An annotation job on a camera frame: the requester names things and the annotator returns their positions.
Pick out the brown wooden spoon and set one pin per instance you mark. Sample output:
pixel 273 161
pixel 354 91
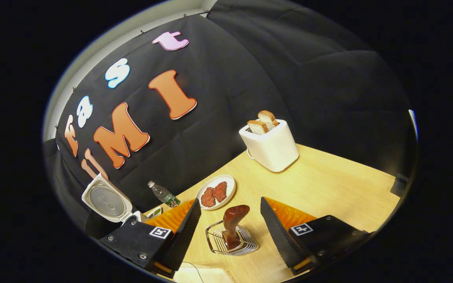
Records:
pixel 232 224

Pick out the white rice cooker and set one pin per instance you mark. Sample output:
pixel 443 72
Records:
pixel 106 202

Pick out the white oval plate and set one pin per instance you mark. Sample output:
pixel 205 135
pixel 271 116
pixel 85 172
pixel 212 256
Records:
pixel 228 184

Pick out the red-brown meat piece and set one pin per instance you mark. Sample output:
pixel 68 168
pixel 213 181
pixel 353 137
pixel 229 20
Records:
pixel 208 197
pixel 220 191

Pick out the white toaster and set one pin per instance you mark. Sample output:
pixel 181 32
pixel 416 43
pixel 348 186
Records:
pixel 273 151

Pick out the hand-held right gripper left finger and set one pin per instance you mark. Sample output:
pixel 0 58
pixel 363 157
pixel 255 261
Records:
pixel 183 239

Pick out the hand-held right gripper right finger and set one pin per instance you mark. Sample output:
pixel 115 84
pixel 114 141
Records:
pixel 279 239

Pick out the small white seasoning dish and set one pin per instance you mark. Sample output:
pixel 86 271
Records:
pixel 155 212

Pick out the clear plastic water bottle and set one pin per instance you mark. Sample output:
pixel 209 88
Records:
pixel 163 194

